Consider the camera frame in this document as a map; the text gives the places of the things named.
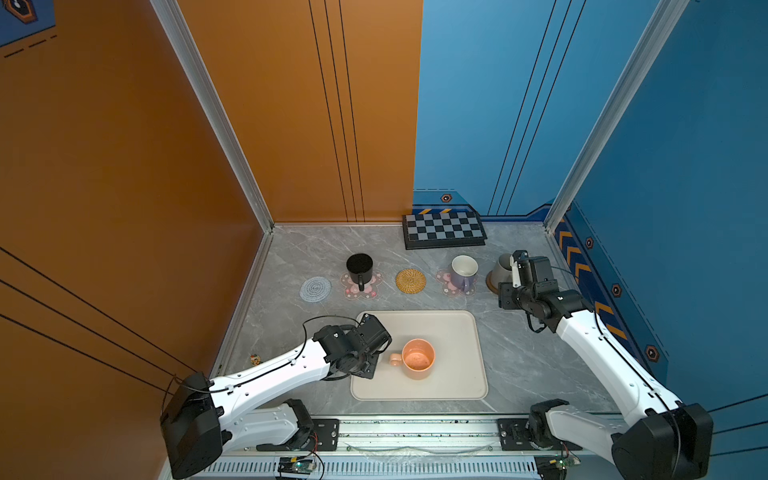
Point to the black mug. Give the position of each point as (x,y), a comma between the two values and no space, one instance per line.
(360,269)

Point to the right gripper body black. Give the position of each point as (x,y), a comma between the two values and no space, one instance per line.
(511,297)

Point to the right small circuit board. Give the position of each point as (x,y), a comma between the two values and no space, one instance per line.
(555,468)

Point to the aluminium front rail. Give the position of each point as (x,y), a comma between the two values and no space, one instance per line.
(420,433)

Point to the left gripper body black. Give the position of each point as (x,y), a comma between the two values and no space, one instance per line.
(366,366)

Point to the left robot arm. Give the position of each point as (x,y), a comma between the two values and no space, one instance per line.
(205,417)

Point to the green circuit board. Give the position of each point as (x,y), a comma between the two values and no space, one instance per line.
(296,468)

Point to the grey green mug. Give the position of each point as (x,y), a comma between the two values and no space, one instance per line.
(502,271)

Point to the light blue woven coaster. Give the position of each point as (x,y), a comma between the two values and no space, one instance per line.
(315,289)

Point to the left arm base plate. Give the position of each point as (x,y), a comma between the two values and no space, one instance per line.
(318,435)

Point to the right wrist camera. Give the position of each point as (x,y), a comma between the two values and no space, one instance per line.
(534,272)

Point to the lavender mug white inside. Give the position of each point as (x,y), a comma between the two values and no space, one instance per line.
(463,273)

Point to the pink flower coaster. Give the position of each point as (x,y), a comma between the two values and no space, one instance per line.
(444,278)
(352,290)

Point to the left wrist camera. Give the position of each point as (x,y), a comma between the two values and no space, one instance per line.
(372,335)

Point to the woven rattan coaster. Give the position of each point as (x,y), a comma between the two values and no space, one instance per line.
(411,281)

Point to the brown wooden coaster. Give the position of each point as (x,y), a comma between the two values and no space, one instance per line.
(494,289)

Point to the folded checkerboard box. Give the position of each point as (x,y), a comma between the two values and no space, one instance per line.
(447,228)

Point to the orange pink mug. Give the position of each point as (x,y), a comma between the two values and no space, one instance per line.
(415,360)

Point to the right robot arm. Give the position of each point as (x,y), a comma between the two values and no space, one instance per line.
(635,391)

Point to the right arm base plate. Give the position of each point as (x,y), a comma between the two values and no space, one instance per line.
(515,436)

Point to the cream serving tray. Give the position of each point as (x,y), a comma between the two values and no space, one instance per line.
(458,372)

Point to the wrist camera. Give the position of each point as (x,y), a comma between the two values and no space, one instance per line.
(372,335)
(534,272)

